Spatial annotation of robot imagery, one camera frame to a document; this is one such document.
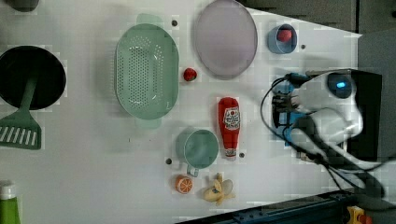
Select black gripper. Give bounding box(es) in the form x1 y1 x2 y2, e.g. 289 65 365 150
272 92 299 113

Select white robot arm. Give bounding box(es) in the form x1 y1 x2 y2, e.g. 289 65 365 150
268 69 395 198

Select red ketchup bottle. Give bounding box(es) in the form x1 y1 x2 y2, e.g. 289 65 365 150
218 97 241 161

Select blue cup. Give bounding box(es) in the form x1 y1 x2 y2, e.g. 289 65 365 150
267 24 298 54

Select red toy ball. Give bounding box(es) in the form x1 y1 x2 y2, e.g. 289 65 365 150
276 29 292 43

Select lilac round plate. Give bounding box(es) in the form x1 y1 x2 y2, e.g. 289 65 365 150
194 0 258 78

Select green mug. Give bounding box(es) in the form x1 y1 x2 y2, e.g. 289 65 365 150
176 128 219 177

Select red toy strawberry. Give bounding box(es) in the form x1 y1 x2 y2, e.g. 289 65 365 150
183 68 197 81

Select peeled toy banana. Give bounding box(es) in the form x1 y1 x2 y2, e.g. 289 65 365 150
203 173 235 206

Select toy orange half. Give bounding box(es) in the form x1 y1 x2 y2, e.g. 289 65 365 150
175 175 193 194

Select green perforated colander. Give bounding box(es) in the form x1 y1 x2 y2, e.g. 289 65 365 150
114 13 179 129

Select green slotted spatula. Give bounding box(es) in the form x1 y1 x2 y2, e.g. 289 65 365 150
0 77 41 150

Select black pot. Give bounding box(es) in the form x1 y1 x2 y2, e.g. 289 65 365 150
0 46 66 110

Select dark cylinder at table edge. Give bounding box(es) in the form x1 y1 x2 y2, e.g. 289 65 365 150
4 0 39 12

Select green bottle with white cap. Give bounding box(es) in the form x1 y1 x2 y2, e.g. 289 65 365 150
0 180 21 224

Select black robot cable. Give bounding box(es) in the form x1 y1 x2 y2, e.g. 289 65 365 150
260 73 384 200

